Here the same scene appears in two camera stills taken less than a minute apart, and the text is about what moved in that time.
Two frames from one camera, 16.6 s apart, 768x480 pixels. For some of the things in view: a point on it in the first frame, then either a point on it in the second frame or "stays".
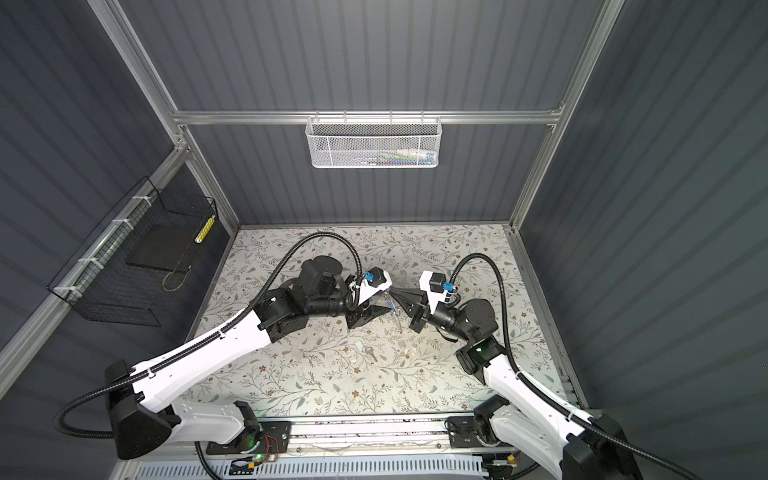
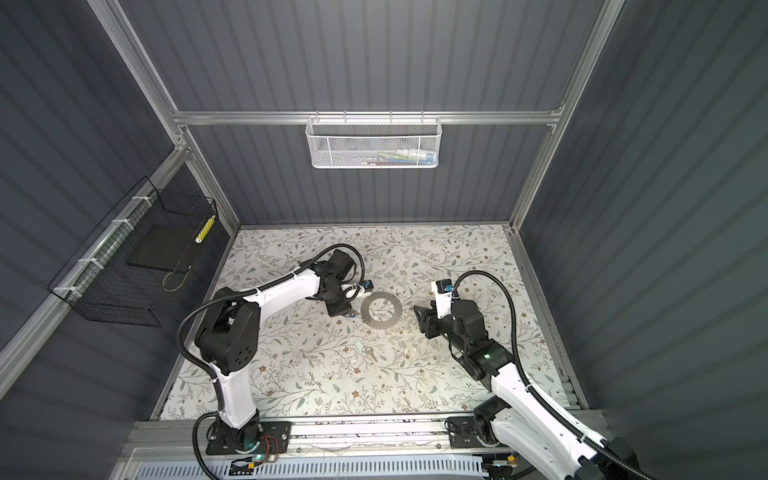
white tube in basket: [411, 152] stays
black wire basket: [139, 259] stays
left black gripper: [362, 315] to [335, 310]
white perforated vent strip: [312, 469] stays
